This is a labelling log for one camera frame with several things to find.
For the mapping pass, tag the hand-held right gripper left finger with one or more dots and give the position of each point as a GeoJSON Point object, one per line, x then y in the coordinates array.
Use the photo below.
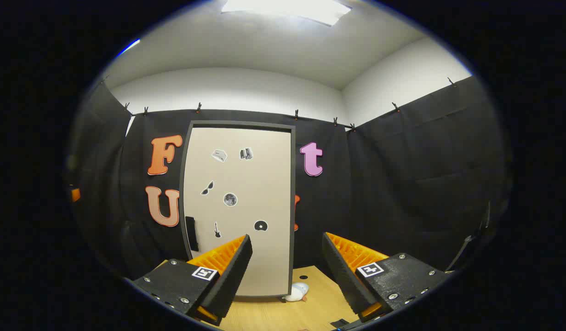
{"type": "Point", "coordinates": [232, 280]}

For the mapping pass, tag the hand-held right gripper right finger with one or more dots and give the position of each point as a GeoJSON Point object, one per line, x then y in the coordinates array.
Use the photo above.
{"type": "Point", "coordinates": [342, 280]}

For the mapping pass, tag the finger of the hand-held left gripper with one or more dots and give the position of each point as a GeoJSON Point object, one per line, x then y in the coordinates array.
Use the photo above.
{"type": "Point", "coordinates": [75, 194]}

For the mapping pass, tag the beige cabinet door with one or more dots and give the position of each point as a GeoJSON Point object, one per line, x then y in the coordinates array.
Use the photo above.
{"type": "Point", "coordinates": [246, 184]}

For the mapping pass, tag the dark grey cabinet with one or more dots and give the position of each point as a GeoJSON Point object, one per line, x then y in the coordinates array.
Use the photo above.
{"type": "Point", "coordinates": [237, 123]}

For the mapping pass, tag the white plush toy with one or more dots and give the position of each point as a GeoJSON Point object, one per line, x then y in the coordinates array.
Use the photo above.
{"type": "Point", "coordinates": [296, 292]}

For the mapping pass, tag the black backdrop cloth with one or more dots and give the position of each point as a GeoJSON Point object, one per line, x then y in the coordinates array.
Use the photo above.
{"type": "Point", "coordinates": [402, 184]}

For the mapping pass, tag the row of black cloth clips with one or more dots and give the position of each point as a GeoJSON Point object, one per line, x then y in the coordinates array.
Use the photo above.
{"type": "Point", "coordinates": [198, 108]}

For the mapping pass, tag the small ceiling light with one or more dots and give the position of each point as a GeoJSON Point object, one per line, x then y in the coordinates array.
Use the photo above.
{"type": "Point", "coordinates": [128, 46]}

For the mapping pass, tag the large ceiling light panel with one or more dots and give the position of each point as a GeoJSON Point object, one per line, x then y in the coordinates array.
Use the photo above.
{"type": "Point", "coordinates": [287, 9]}

